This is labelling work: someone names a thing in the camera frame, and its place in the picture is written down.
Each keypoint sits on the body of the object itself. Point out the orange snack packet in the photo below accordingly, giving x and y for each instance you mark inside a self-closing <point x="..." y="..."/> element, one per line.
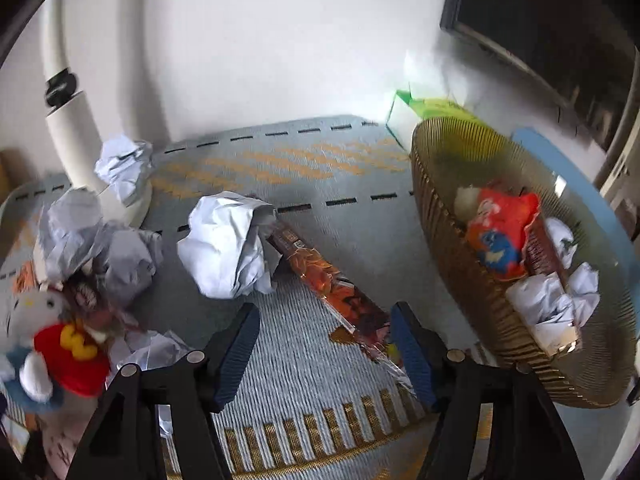
<point x="500" y="230"/>

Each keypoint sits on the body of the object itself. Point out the green packet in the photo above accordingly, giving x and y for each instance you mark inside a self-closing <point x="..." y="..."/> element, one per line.
<point x="435" y="106"/>

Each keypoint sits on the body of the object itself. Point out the dark wall screen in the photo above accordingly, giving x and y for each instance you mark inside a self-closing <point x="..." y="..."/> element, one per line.
<point x="540" y="20"/>

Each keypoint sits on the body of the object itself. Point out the large crumpled white paper ball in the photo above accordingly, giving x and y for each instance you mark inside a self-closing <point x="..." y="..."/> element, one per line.
<point x="225" y="250"/>

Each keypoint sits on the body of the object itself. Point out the blue board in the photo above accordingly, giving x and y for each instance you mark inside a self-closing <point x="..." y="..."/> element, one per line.
<point x="565" y="160"/>

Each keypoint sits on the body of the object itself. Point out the brown ribbed basket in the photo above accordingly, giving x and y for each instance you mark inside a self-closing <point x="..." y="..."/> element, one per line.
<point x="450" y="270"/>

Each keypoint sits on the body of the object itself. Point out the white lamp stand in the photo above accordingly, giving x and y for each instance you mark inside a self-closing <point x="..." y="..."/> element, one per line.
<point x="65" y="125"/>

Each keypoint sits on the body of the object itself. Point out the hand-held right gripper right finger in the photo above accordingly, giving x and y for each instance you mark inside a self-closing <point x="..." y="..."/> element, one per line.
<point x="412" y="355"/>

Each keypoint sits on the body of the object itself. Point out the long red cartoon box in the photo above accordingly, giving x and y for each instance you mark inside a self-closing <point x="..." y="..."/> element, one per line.
<point x="330" y="290"/>

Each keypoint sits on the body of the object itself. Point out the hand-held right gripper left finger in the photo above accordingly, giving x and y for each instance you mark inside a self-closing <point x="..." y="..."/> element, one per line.
<point x="235" y="355"/>

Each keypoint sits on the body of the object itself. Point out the cat plush toy blue red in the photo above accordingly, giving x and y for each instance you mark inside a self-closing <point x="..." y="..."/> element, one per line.
<point x="70" y="365"/>

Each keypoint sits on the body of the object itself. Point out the patterned woven mat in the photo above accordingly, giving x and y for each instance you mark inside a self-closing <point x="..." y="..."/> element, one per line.
<point x="310" y="400"/>

